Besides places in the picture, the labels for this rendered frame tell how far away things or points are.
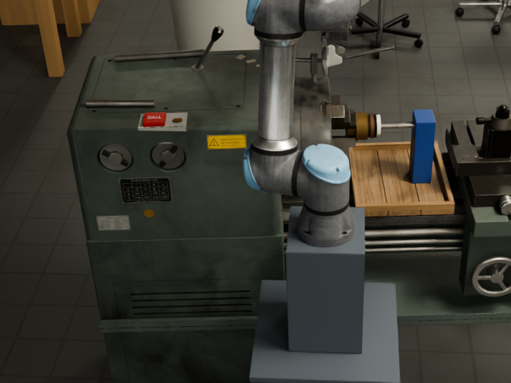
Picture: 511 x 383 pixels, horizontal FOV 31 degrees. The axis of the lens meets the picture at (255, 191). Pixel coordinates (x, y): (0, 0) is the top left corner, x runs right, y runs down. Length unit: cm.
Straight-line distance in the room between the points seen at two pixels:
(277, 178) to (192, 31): 323
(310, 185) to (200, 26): 323
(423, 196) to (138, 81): 94
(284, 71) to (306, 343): 77
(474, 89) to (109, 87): 296
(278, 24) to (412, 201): 93
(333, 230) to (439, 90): 307
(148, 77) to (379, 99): 255
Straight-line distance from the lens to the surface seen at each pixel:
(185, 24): 546
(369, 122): 284
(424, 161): 292
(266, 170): 228
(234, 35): 544
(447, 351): 366
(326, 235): 233
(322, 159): 226
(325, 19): 215
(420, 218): 288
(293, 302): 244
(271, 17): 217
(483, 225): 277
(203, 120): 258
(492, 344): 371
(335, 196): 228
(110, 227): 279
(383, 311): 269
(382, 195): 290
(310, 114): 271
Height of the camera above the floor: 257
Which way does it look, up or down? 35 degrees down
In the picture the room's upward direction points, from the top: 3 degrees counter-clockwise
